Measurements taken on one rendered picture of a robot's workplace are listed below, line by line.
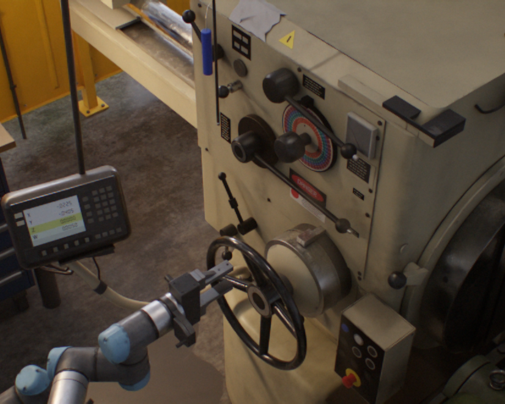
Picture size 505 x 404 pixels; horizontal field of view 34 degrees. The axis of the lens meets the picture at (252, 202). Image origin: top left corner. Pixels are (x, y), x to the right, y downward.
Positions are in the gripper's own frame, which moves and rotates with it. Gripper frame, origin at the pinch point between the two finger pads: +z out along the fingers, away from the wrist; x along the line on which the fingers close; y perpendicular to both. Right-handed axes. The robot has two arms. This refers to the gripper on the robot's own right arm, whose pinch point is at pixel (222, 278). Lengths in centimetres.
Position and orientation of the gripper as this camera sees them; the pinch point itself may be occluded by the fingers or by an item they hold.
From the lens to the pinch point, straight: 187.5
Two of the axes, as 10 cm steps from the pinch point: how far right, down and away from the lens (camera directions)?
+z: 7.7, -4.4, 4.6
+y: -6.4, -5.6, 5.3
